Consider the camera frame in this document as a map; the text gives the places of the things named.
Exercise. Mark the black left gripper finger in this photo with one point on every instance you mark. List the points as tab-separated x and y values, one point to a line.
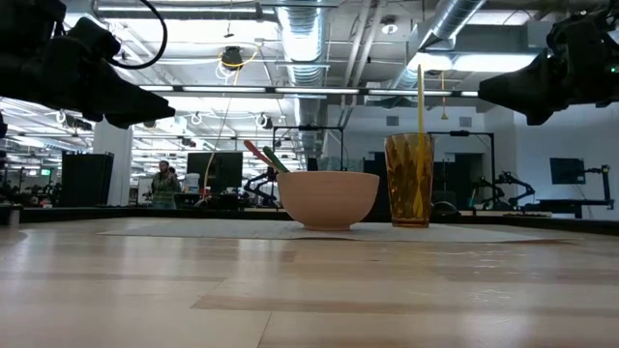
130	101
123	122

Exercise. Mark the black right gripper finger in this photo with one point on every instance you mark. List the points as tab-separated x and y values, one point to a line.
546	116
522	87

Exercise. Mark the amber faceted glass tumbler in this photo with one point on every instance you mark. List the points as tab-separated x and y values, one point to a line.
401	183

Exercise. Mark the green plastic utensil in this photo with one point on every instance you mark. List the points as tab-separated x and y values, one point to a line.
275	158

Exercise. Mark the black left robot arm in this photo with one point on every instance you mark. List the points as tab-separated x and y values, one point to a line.
24	19

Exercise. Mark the background black robot arm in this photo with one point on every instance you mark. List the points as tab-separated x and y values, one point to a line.
261	186
481	186
512	180

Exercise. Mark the white square pillar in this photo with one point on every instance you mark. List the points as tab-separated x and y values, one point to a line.
112	159

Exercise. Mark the black partition panel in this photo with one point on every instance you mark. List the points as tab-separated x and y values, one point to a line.
87	179

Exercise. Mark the standing person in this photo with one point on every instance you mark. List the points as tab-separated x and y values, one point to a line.
173	170
164	186

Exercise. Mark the yellow hanging pendant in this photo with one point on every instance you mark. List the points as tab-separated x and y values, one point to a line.
443	115

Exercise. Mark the background dark table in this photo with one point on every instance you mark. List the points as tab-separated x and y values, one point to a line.
570	202

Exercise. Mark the white bucket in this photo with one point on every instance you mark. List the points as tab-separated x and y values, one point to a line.
191	183

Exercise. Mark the black desk monitor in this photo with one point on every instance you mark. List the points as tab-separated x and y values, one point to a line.
217	169

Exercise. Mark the grey woven placemat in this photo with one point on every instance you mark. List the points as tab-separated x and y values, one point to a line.
193	229

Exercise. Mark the black round device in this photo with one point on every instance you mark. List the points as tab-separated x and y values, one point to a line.
445	208

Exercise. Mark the small grey bin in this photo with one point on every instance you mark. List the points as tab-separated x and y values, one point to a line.
12	215

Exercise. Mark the pink ceramic bowl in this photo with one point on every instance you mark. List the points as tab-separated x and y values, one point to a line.
329	200

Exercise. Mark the black wall monitor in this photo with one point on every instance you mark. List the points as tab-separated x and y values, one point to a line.
567	170

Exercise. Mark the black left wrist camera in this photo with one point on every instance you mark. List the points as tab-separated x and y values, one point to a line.
94	38

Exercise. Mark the black stand frame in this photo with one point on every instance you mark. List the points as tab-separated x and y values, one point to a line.
459	133
309	128

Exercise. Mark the black aluminium table frame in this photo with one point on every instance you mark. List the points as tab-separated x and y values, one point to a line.
97	213

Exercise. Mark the silver air duct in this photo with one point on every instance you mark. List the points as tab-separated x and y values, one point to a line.
302	38

